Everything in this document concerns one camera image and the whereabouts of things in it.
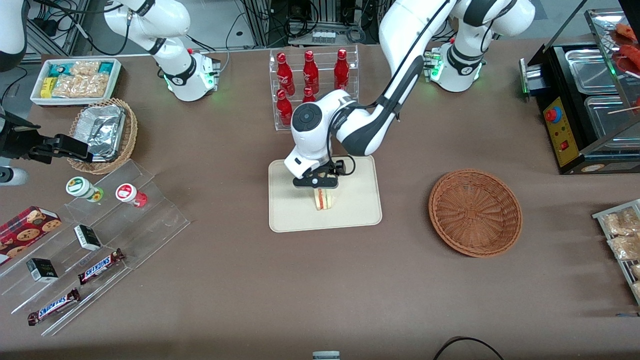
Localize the light tan wicker basket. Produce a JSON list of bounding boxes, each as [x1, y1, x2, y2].
[[66, 98, 139, 176]]

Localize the metal wire tray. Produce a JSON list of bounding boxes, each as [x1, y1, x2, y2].
[[592, 199, 640, 306]]

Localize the triangular layered sandwich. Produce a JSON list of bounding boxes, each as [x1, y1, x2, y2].
[[313, 187, 337, 212]]

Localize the clear acrylic bottle rack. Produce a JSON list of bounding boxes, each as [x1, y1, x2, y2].
[[269, 44, 360, 132]]

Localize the red plaid cookie box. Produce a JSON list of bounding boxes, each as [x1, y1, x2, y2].
[[0, 205, 63, 267]]

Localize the glass warmer lid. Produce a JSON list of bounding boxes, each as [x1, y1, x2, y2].
[[584, 7, 640, 146]]

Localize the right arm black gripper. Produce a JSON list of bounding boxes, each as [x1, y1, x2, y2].
[[0, 112, 94, 164]]

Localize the small clear snack bag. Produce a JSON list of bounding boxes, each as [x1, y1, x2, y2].
[[70, 60, 102, 77]]

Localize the white plastic bin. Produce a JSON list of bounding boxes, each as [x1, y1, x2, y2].
[[30, 58, 123, 107]]

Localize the cream plastic tray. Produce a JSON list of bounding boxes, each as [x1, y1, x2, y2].
[[268, 153, 383, 234]]

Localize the small black carton box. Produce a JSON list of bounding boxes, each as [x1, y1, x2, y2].
[[73, 224, 103, 252], [26, 258, 59, 284]]

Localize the Snickers chocolate bar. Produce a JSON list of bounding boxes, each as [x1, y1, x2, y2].
[[27, 288, 81, 326], [77, 248, 126, 286]]

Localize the red lidded yogurt cup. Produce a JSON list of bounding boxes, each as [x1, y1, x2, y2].
[[115, 183, 148, 208]]

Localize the black floor cable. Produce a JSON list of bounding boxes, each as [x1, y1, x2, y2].
[[432, 336, 506, 360]]

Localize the green lidded yogurt cup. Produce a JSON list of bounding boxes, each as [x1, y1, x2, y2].
[[65, 176, 105, 203]]

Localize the brown wicker basket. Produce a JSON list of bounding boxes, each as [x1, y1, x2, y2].
[[428, 169, 524, 259]]

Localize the large clear snack bag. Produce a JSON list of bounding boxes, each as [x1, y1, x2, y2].
[[51, 73, 110, 99]]

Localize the stainless steel pan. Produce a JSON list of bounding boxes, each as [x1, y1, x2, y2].
[[584, 95, 640, 140], [565, 49, 621, 95]]

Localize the aluminium foil container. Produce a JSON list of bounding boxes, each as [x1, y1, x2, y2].
[[74, 104, 127, 162]]

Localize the black food warmer appliance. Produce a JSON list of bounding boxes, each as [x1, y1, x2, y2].
[[519, 7, 640, 176]]

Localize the clear acrylic stepped shelf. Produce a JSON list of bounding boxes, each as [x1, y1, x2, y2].
[[0, 159, 191, 337]]

